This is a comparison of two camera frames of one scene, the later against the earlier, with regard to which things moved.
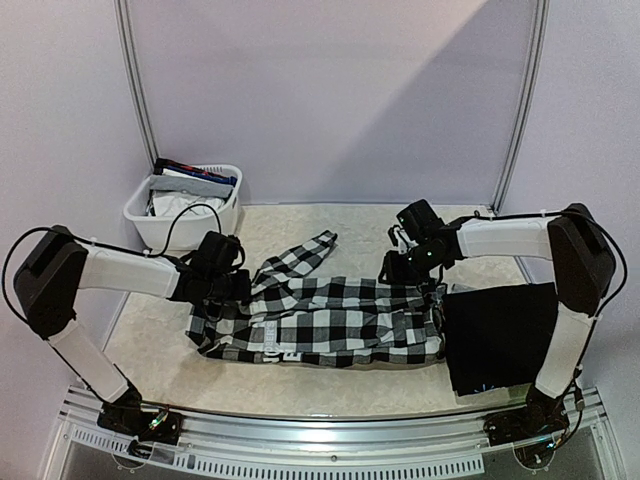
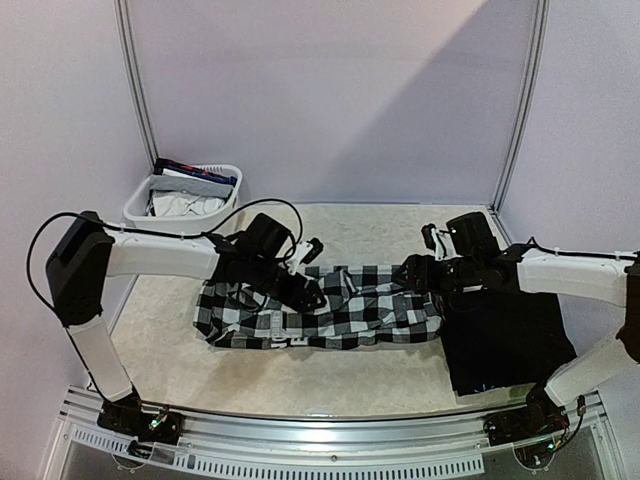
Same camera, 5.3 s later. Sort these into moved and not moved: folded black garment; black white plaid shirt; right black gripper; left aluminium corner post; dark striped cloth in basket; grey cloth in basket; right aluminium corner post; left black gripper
Moved: right black gripper; black white plaid shirt; left black gripper
Not moved: right aluminium corner post; dark striped cloth in basket; left aluminium corner post; folded black garment; grey cloth in basket
